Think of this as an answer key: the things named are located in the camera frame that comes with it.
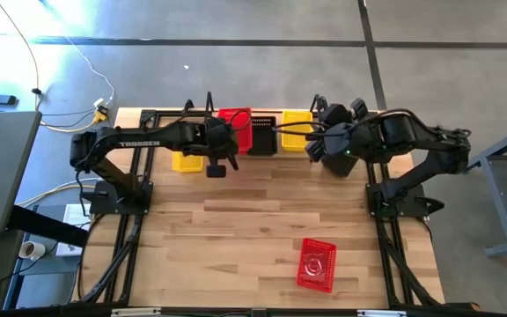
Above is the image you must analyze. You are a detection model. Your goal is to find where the grey side table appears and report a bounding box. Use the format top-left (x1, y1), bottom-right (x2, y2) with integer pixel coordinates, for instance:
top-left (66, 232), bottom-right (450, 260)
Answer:
top-left (0, 110), bottom-right (43, 239)

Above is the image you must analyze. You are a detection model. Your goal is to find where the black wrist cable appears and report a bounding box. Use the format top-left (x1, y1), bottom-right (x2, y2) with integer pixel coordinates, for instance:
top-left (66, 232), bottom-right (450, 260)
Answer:
top-left (172, 100), bottom-right (254, 133)
top-left (272, 121), bottom-right (327, 137)

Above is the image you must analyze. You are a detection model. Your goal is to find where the black aluminium table frame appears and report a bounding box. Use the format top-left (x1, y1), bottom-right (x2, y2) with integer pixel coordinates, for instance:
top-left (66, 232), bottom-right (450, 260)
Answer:
top-left (79, 100), bottom-right (446, 309)

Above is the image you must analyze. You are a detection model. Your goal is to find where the grey floor cable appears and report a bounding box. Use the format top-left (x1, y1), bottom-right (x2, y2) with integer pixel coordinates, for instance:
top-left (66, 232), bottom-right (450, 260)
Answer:
top-left (0, 0), bottom-right (41, 111)

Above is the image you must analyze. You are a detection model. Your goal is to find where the black side table leg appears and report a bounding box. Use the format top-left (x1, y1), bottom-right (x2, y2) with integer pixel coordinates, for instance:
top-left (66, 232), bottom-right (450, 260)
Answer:
top-left (5, 204), bottom-right (91, 248)

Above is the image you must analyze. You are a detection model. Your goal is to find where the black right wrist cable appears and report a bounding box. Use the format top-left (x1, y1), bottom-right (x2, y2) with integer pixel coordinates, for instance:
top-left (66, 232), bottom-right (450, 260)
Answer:
top-left (272, 121), bottom-right (327, 137)

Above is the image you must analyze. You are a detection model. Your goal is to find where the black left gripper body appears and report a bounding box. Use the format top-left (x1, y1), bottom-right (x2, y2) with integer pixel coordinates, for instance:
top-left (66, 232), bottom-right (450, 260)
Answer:
top-left (199, 117), bottom-right (240, 172)

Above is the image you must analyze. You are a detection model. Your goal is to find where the yellow floor cable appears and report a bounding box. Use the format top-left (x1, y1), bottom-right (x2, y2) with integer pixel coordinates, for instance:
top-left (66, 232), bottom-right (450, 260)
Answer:
top-left (40, 117), bottom-right (100, 134)

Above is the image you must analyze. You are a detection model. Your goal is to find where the cream floor cable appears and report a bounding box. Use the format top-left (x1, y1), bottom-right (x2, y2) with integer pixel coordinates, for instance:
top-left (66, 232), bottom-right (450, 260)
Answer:
top-left (15, 175), bottom-right (99, 208)

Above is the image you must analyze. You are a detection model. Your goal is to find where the yellow plastic mesh basket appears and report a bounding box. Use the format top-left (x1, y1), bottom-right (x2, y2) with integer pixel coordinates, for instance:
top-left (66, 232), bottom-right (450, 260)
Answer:
top-left (171, 151), bottom-right (205, 173)
top-left (281, 110), bottom-right (314, 153)

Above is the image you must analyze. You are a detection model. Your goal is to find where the white paper sheet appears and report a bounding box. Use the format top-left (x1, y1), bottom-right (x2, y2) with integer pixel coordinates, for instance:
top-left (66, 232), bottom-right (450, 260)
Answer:
top-left (55, 240), bottom-right (83, 258)

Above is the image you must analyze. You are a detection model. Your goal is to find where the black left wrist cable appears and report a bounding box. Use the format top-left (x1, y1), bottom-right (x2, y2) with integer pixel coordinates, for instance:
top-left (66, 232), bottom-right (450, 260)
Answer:
top-left (172, 100), bottom-right (254, 133)

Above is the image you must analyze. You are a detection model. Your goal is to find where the silver frame bracket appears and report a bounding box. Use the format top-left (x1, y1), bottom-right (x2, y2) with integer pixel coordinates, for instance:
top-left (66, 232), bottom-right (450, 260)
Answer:
top-left (357, 309), bottom-right (408, 317)
top-left (111, 307), bottom-right (162, 317)

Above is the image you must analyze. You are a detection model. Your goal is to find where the black plastic mesh basket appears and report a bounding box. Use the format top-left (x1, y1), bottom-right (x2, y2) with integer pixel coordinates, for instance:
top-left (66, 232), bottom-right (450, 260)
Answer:
top-left (321, 151), bottom-right (360, 179)
top-left (247, 115), bottom-right (278, 156)

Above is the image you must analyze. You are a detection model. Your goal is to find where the white floor cable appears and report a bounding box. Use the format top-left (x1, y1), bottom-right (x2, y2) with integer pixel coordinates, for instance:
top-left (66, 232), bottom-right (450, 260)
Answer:
top-left (37, 0), bottom-right (117, 107)

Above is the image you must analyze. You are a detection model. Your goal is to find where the white cup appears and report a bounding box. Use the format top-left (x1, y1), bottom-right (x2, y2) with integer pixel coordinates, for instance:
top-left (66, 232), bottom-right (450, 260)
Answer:
top-left (18, 240), bottom-right (47, 262)

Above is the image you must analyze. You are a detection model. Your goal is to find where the red plastic mesh basket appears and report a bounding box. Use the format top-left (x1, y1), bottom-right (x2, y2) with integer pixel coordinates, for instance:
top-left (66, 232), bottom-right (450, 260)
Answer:
top-left (296, 238), bottom-right (338, 294)
top-left (217, 107), bottom-right (254, 156)

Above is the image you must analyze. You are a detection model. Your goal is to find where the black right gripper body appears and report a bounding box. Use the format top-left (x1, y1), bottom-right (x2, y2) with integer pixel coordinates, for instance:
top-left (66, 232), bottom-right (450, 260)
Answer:
top-left (323, 122), bottom-right (371, 159)

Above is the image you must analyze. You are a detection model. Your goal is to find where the blue-grey metal table frame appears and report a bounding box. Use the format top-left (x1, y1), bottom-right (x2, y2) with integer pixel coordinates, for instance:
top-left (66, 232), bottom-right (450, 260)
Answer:
top-left (455, 121), bottom-right (507, 259)

